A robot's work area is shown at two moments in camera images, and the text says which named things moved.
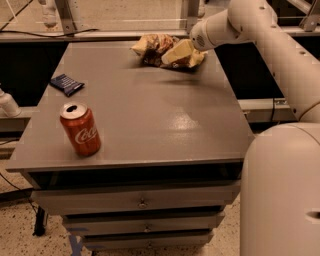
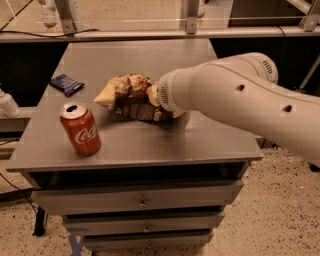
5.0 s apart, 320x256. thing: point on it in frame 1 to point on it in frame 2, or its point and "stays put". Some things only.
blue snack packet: (66, 85) stays put
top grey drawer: (80, 201) stays put
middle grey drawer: (142, 223) stays put
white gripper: (201, 37) to (165, 94)
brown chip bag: (152, 48) to (129, 99)
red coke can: (79, 123) stays put
